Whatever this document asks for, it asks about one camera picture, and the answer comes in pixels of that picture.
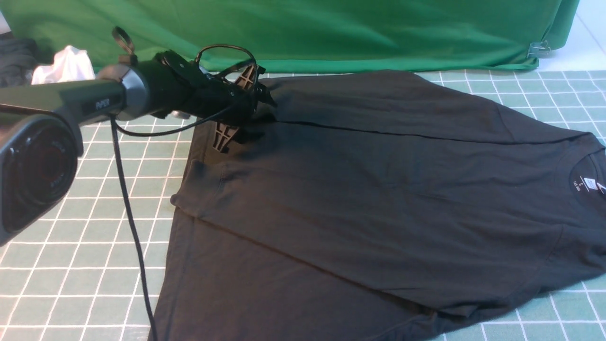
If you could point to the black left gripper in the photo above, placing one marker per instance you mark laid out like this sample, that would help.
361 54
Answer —
230 98

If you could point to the dark gray long-sleeve shirt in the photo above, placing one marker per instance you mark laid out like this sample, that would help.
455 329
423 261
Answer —
377 207

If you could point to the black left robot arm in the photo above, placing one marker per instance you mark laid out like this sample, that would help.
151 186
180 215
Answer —
41 139

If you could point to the green backdrop cloth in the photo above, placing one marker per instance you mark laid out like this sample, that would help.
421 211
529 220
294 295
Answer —
307 36

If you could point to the crumpled white cloth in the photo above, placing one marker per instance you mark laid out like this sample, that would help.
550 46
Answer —
69 64

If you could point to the crumpled dark gray garment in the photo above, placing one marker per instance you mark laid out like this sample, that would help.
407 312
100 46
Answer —
17 61

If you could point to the green grid cutting mat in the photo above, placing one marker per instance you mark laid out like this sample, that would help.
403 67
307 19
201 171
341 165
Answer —
74 274

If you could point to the metal binder clip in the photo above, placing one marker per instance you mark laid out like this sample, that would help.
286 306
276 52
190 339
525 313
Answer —
538 49

